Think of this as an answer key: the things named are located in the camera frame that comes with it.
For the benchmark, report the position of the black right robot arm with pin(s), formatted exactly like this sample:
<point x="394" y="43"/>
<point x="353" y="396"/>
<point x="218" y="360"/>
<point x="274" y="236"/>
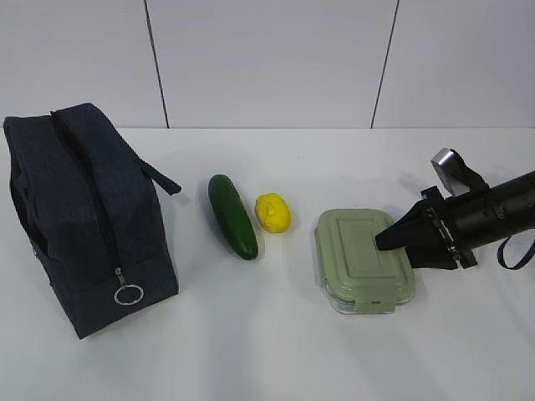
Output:
<point x="518" y="197"/>

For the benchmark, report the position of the yellow lemon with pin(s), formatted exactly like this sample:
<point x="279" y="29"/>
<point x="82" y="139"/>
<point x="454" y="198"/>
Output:
<point x="273" y="213"/>

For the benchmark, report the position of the green cucumber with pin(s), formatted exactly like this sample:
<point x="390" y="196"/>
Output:
<point x="232" y="217"/>

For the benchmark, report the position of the green lidded food container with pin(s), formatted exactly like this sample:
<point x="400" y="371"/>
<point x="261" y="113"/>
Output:
<point x="356" y="277"/>

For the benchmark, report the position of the navy blue lunch bag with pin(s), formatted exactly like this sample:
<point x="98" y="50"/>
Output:
<point x="89" y="206"/>

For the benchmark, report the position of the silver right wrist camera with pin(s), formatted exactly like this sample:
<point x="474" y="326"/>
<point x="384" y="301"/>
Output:
<point x="455" y="175"/>

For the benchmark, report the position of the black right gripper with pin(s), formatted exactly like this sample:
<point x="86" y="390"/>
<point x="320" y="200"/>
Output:
<point x="442" y="233"/>

